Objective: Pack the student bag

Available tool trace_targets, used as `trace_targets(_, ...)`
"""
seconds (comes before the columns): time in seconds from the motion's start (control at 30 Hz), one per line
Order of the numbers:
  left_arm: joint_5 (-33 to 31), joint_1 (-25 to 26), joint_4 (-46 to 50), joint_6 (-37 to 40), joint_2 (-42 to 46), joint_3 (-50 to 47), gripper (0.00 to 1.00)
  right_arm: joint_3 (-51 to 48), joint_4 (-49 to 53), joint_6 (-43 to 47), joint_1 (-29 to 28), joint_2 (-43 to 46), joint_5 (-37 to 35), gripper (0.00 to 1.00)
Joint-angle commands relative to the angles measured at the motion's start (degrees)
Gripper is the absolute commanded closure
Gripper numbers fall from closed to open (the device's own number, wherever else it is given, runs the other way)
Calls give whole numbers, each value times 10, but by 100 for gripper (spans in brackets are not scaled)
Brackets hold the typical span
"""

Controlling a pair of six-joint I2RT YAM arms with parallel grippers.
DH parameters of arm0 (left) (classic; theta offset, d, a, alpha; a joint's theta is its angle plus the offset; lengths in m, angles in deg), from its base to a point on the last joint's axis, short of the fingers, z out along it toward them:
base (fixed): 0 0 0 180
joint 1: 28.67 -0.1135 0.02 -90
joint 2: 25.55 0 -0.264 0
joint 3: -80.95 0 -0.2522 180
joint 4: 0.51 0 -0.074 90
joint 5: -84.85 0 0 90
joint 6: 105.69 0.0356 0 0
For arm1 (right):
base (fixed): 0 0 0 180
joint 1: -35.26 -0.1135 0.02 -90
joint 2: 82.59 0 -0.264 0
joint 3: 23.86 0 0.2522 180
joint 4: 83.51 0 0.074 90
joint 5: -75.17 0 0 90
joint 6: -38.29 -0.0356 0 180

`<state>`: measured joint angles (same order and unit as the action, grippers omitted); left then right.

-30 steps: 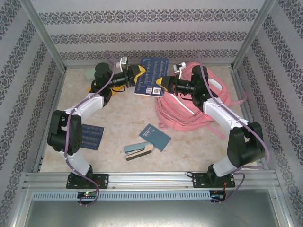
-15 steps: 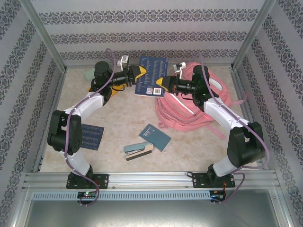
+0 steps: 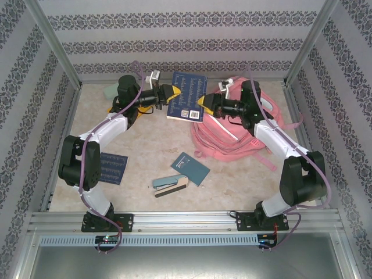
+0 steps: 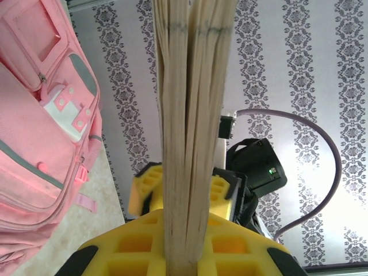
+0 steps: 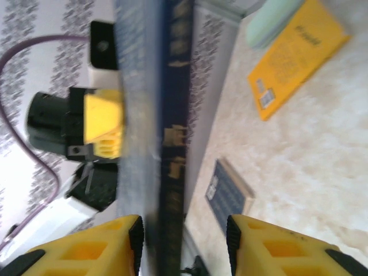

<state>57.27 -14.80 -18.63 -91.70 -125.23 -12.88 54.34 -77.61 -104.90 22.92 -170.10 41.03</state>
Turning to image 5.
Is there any dark blue book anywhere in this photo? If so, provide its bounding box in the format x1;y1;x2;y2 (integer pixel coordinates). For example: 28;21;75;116
204;157;256;235
114;0;194;276

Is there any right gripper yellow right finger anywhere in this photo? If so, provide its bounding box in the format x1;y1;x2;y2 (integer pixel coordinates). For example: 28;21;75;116
226;214;368;276

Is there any mint green pencil case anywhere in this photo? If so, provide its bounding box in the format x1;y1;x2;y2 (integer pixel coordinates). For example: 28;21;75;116
246;0;305;49

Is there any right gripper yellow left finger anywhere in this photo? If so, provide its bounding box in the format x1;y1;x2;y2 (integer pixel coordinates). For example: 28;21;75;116
17;214;144;276

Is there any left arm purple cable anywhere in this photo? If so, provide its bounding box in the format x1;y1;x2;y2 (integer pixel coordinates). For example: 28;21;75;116
0;34;90;251

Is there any yellow book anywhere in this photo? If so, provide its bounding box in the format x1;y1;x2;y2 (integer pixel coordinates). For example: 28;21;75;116
247;0;351;121

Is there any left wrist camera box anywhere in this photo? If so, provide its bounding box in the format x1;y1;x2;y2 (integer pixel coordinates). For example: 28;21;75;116
87;21;121;87

